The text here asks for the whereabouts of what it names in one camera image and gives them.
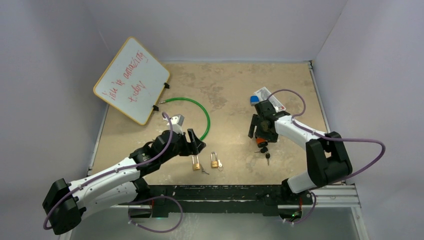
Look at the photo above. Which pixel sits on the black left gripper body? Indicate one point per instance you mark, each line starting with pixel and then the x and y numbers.
pixel 187 148

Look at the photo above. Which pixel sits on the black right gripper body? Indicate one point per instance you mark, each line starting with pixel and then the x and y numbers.
pixel 261 132

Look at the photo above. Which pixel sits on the brass padlock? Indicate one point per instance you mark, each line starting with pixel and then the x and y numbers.
pixel 214 161
pixel 195 163

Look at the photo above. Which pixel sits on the black-headed keys bunch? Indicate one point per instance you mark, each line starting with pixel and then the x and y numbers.
pixel 264 150

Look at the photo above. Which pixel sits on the green cable lock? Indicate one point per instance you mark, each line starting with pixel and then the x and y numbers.
pixel 196 111

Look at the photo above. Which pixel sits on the orange black lock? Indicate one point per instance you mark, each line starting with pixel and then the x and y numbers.
pixel 261 142

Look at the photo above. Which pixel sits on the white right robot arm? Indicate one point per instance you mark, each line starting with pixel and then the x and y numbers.
pixel 327 160

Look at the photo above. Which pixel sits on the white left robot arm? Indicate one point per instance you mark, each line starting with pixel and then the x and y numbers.
pixel 66 203

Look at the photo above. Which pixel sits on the blue whiteboard eraser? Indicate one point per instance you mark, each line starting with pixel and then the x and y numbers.
pixel 254 100

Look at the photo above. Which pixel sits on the white printed card package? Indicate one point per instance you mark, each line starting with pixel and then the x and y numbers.
pixel 263 94

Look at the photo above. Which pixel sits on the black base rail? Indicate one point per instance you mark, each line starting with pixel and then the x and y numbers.
pixel 267 200

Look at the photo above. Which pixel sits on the whiteboard with orange frame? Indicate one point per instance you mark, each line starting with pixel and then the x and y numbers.
pixel 133 81

